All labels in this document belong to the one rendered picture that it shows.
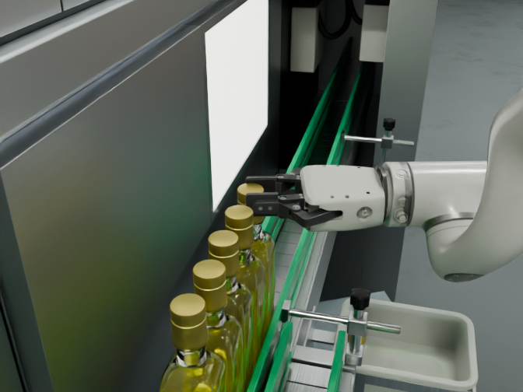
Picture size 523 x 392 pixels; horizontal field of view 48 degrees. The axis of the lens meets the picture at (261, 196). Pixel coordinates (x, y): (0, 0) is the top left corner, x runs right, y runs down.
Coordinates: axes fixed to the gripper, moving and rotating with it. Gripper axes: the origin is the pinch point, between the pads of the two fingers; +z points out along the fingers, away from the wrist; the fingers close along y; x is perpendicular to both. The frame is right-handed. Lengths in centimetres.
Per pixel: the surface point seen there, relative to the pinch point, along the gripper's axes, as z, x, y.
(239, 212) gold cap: 2.8, 1.1, -5.9
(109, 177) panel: 16.5, 8.1, -9.7
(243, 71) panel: 2.2, 2.7, 42.6
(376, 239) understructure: -36, -60, 78
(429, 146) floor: -122, -133, 296
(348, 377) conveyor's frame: -12.4, -27.2, -5.5
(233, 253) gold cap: 3.5, -0.2, -12.4
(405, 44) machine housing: -37, -2, 78
